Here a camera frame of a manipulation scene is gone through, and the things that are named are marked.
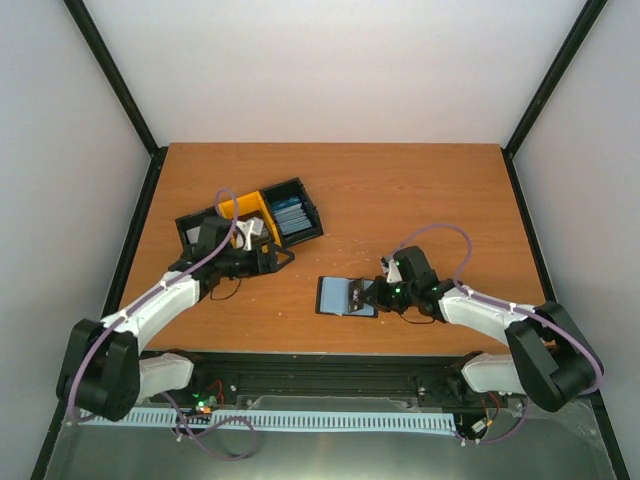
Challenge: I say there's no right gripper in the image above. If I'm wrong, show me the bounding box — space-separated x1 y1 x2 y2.
359 275 417 315

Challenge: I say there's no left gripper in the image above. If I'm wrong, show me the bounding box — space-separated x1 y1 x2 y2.
218 243 295 279

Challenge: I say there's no black VIP card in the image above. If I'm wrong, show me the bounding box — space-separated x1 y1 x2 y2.
347 278 365 314

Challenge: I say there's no black card holder wallet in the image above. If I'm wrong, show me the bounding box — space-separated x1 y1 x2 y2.
315 276 378 318

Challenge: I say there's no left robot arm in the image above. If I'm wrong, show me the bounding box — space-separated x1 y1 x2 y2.
56 216 295 422

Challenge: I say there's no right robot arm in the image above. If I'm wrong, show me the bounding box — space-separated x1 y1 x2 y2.
347 246 603 412

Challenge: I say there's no blue card stack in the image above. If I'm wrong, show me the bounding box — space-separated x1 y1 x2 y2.
272 196 312 235

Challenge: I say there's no yellow card bin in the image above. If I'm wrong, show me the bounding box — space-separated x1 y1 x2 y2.
214 190 282 246

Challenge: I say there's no right black card bin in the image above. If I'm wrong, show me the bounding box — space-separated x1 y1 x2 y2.
259 177 324 248

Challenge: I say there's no black card bin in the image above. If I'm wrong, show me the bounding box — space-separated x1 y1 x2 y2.
259 177 324 248
175 207 217 250

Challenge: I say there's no red white card stack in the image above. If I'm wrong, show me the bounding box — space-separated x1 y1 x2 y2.
186 226 200 245

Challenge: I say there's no left black card bin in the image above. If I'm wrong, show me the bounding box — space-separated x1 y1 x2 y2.
175 207 217 250

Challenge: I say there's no small electronics board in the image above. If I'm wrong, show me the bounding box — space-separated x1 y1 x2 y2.
194 380 225 414

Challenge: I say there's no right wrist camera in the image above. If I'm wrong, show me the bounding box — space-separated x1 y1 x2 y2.
380 256 402 284

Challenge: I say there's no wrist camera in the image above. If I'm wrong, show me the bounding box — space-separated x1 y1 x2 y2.
236 217 264 251
380 256 402 284

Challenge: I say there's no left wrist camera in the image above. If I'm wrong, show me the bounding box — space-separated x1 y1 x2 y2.
236 217 264 251

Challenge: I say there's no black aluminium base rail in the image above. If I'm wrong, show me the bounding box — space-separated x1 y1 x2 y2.
64 349 601 416

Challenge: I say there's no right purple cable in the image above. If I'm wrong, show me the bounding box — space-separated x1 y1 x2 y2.
384 223 606 446

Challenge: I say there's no left black frame post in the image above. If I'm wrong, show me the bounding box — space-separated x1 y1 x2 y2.
62 0 162 156

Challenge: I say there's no black frame post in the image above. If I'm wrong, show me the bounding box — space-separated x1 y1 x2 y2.
502 0 608 161
62 0 162 156

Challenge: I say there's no right black frame post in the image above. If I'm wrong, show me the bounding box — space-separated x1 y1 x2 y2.
502 0 608 161

